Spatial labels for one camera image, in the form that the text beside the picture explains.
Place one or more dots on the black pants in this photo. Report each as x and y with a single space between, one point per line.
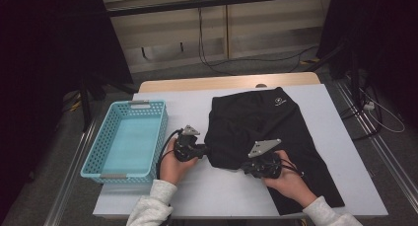
263 120

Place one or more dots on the black curtain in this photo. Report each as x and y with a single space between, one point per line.
387 28
39 55

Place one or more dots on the person's right hand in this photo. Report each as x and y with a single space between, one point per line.
289 183

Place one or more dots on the black stand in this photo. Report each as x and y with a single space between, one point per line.
86 107
354 78

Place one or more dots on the light blue plastic basket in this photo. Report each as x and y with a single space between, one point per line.
131 143

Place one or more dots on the metal floor rail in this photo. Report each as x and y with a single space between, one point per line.
70 176
387 153

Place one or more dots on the black metal crossbar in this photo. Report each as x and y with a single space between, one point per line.
210 2

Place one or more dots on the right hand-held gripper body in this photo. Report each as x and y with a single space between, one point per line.
267 165

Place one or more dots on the person's left hand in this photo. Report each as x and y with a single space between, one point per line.
171 170

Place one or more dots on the white power adapter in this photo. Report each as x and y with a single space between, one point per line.
369 105

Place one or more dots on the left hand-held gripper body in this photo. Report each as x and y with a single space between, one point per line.
184 148

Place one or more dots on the small yellow object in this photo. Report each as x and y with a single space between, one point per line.
310 60

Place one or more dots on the white table cover sheet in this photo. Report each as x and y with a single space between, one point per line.
190 107

